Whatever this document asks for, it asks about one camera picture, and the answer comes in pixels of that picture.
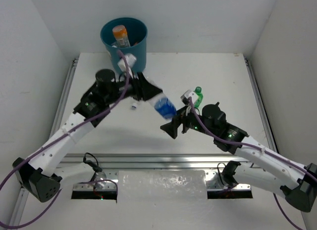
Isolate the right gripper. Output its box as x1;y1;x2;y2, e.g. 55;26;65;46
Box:
160;102;216;138

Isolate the clear bottle blue label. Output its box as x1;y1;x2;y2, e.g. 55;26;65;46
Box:
148;92;176;120

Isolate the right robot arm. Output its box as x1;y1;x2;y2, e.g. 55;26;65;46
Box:
160;104;317;213

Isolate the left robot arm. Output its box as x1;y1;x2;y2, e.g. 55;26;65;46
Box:
12;69;162;203

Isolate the teal plastic bin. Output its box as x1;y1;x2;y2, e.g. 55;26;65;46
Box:
100;16;149;75

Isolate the clear bottle blue cap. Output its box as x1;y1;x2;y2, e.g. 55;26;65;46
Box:
131;101;138;110

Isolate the green plastic bottle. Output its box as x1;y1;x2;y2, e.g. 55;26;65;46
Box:
194;86;204;108

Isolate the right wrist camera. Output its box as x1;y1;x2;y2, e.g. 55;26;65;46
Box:
180;90;198;105

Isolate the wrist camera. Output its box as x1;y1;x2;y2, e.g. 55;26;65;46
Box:
180;90;198;105
117;53;137;72

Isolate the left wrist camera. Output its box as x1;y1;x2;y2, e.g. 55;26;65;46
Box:
117;53;137;72

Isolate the aluminium front rail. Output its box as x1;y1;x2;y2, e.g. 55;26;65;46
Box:
59;154;255;170

